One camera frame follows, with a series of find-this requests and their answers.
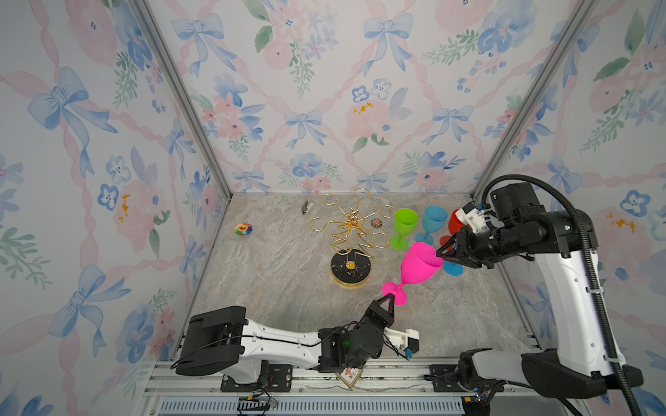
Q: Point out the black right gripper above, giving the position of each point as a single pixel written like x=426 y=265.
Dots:
x=460 y=243

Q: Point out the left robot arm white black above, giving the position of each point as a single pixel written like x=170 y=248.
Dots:
x=226 y=340

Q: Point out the light blue wine glass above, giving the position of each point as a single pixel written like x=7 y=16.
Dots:
x=433 y=220

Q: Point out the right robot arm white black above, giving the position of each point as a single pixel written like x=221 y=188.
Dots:
x=523 y=217

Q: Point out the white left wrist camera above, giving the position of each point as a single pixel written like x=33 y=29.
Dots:
x=404 y=343

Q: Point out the cyan wine glass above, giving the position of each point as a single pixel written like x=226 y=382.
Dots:
x=453 y=269

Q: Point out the aluminium corner post right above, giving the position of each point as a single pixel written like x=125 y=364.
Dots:
x=554 y=60

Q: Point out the small framed card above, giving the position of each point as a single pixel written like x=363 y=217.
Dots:
x=350 y=376

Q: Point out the small beige tape dispenser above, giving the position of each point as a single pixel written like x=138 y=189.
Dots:
x=306 y=208

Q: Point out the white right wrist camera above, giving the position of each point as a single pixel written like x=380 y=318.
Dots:
x=475 y=219

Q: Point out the aluminium corner post left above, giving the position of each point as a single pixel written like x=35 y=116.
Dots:
x=155 y=39

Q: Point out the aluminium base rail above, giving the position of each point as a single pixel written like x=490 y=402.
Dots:
x=388 y=386

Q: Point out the red wine glass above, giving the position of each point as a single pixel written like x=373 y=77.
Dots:
x=455 y=224

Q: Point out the aluminium corner post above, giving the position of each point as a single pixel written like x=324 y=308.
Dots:
x=554 y=60
x=155 y=39

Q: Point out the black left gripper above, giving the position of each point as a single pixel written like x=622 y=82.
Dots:
x=381 y=317

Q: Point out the green wine glass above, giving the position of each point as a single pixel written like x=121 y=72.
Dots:
x=405 y=221

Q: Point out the gold wire glass rack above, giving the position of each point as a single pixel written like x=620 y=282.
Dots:
x=354 y=237

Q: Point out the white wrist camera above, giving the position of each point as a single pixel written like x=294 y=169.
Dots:
x=475 y=219
x=404 y=343

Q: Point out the magenta wine glass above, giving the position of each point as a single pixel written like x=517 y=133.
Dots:
x=418 y=265

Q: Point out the rainbow flower plush toy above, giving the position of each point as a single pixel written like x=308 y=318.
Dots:
x=243 y=229

